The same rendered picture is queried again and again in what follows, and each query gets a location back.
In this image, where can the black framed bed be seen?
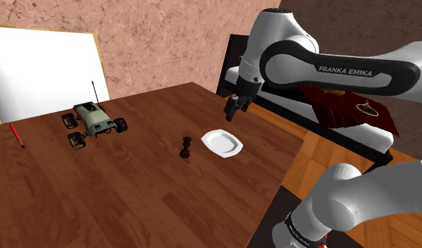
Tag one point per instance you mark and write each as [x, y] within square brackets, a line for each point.
[351, 134]

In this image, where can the dark brown chess piece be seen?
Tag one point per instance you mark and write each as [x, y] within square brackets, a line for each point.
[186, 148]

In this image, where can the toy buggy car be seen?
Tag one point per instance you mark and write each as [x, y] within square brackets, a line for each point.
[93, 120]

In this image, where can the wood framed white board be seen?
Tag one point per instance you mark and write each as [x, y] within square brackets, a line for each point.
[42, 68]

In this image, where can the dark red blanket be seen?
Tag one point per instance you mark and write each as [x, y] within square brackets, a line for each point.
[344, 110]

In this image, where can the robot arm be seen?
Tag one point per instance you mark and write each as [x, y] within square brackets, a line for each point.
[286, 31]

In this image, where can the red pen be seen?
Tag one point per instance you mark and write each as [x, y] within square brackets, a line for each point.
[17, 136]

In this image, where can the white plate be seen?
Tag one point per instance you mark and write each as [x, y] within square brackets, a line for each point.
[222, 143]

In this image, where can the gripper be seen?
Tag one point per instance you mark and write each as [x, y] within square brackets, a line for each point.
[246, 88]

